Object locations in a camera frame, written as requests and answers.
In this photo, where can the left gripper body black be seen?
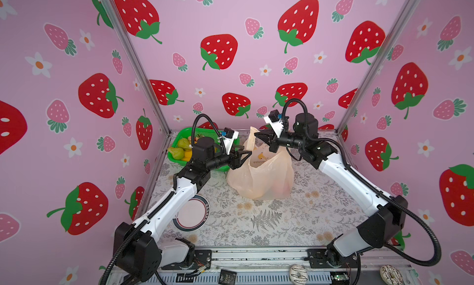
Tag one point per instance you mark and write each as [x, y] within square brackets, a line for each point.
[218, 160]

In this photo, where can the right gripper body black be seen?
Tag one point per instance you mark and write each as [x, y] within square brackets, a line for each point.
[288, 140]

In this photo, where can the banana print plastic bag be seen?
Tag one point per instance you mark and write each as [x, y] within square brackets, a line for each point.
[265, 176]

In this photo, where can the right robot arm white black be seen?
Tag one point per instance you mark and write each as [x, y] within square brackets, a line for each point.
[384, 219]

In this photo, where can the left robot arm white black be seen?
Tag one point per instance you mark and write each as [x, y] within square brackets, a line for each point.
[136, 248]

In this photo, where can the green fake pear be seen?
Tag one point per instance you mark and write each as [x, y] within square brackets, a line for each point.
[185, 144]

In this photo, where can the green plastic fruit basket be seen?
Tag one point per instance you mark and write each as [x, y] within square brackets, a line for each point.
[185, 133]

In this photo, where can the round white plate dark rim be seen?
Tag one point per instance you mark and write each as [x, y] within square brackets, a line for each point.
[193, 214]

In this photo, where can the black square tag centre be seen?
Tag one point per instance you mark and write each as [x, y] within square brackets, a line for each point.
[227, 277]

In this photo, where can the white sprinkled donut centre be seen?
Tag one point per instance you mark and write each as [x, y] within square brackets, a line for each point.
[298, 275]

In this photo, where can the white sprinkled donut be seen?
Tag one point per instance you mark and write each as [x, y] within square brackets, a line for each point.
[391, 275]
[298, 275]

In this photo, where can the white sprinkled donut right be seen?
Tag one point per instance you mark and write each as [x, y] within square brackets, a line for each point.
[391, 275]

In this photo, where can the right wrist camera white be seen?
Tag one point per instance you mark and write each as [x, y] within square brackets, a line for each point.
[274, 119]

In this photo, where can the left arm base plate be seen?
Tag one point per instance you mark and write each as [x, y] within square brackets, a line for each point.
[193, 261]

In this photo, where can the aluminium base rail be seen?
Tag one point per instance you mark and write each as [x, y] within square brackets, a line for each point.
[271, 266]

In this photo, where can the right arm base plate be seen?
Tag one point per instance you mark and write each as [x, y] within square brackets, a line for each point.
[322, 258]

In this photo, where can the aluminium frame post right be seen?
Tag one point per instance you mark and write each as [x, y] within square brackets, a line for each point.
[403, 17]

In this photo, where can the aluminium frame post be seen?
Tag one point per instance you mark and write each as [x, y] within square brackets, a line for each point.
[123, 36]
[403, 17]

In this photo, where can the aluminium frame post left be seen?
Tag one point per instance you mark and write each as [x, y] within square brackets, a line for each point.
[123, 36]

